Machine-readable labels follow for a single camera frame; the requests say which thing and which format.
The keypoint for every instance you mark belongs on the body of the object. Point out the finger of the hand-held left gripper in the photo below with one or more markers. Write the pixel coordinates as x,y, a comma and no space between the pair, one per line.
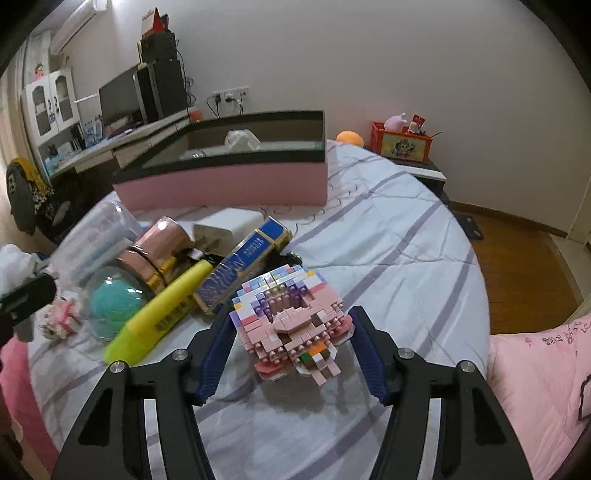
27,293

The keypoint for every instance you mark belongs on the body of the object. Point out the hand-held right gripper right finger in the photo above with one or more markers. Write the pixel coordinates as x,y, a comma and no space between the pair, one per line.
369,355

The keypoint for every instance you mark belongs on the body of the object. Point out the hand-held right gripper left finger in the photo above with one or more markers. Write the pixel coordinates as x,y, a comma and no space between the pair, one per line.
217,350

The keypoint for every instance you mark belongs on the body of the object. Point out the small pink block figure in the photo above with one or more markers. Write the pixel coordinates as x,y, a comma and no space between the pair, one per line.
62,318

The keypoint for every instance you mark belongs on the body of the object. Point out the yellow highlighter pen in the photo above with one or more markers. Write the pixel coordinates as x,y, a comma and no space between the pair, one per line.
157,318

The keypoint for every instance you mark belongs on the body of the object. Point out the pink building block toy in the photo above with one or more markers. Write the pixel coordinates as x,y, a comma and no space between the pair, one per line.
291,323

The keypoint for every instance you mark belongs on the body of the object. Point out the clear plastic container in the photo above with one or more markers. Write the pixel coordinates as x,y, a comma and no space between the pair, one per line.
92,244

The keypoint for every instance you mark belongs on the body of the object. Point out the teal ball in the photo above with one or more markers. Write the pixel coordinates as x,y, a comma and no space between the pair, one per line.
113,302

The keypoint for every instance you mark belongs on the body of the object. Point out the blue rectangular box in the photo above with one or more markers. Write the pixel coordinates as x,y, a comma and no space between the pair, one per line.
240,263

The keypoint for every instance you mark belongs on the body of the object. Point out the rose gold shiny box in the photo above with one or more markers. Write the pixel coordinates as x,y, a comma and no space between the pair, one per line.
157,249

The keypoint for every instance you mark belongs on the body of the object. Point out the white charger plug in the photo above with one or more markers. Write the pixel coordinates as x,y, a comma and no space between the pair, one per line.
221,228

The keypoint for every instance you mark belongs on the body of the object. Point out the pink storage box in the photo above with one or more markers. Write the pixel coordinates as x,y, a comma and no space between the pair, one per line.
221,184

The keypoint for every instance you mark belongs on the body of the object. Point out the white cloth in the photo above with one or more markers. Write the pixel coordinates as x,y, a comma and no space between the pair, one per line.
18,263

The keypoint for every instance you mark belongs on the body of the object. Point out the pink cloth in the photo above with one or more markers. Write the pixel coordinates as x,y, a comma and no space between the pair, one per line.
23,392

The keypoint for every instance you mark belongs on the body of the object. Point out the chair with yellow cloth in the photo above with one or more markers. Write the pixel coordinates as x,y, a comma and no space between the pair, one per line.
27,194

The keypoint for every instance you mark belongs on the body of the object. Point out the black floor scale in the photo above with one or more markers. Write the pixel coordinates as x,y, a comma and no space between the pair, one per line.
468,226

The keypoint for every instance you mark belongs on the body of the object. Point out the light curtain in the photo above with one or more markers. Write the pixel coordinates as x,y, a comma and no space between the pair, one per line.
9,129

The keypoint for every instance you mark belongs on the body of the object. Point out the white desk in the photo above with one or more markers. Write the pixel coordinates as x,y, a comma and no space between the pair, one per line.
115,143

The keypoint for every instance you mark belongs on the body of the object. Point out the row of desk supplies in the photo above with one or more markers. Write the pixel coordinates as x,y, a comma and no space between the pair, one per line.
92,131

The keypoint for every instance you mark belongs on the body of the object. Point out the pink quilt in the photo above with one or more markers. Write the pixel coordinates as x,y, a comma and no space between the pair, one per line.
540,392

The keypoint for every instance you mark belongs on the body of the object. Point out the white glass door cabinet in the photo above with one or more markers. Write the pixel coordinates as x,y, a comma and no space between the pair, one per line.
48,104

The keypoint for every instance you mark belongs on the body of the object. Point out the low white dark-top cabinet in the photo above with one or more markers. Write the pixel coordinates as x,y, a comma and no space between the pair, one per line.
425,173

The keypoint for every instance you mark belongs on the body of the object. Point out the white plush toy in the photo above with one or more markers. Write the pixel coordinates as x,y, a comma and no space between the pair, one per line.
240,138

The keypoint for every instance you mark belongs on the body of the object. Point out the black computer monitor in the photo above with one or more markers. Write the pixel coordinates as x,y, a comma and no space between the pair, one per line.
120,99

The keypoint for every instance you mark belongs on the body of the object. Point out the red printed crate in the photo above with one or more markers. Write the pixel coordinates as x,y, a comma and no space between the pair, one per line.
401,143

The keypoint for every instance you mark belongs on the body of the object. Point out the orange octopus plush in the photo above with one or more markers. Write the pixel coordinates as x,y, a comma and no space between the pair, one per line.
349,137

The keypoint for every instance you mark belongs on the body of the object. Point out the small figurine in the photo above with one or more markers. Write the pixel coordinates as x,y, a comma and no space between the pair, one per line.
39,69

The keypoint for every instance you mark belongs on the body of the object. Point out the pink plush toy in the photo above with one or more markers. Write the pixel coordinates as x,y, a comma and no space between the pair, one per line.
397,122

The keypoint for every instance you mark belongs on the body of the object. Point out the orange lid jar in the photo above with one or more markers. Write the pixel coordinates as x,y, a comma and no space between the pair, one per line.
196,114

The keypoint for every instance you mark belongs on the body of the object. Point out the red packets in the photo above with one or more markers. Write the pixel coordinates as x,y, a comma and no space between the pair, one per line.
418,122

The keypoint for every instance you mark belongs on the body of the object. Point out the black computer tower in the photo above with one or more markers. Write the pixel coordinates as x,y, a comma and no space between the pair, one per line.
161,90

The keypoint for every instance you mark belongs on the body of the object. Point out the white air conditioner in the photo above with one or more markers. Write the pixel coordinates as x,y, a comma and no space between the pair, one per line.
74,27

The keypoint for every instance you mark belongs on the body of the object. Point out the black box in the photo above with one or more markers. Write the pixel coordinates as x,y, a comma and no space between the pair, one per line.
157,48

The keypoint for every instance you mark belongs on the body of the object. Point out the red triangular item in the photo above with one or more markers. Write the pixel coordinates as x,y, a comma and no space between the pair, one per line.
157,23

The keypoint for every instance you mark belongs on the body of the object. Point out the white wall socket strip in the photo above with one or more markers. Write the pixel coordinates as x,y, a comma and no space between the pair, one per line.
228,96

